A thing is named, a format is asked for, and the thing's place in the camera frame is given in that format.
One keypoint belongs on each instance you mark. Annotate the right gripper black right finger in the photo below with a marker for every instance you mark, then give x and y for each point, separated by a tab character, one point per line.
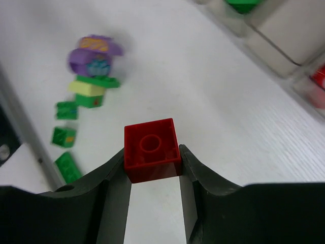
216	210

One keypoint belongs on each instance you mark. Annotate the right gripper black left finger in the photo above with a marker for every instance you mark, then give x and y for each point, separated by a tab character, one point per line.
92	209

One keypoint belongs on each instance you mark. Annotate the green long lego brick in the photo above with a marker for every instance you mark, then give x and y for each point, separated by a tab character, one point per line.
68	168

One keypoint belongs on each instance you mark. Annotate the red large lego brick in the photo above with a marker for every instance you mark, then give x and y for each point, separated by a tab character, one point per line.
151	151

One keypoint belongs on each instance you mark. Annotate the green square lego brick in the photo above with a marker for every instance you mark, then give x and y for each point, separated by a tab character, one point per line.
67	110

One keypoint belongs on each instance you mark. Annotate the yellow-green slope lego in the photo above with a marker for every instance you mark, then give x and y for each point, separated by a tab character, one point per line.
87	95

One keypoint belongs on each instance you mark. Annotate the green round lego piece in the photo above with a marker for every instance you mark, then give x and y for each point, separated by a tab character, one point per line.
102	81

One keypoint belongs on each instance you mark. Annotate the red ring lego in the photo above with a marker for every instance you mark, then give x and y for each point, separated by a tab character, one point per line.
317	94

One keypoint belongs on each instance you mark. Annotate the purple flower lego piece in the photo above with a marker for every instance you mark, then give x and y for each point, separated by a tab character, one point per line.
94	55

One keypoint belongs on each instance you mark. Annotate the green small square lego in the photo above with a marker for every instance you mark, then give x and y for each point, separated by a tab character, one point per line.
243	6

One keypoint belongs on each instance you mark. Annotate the clear bin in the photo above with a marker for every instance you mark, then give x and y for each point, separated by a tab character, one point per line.
222	12
303	85
286	34

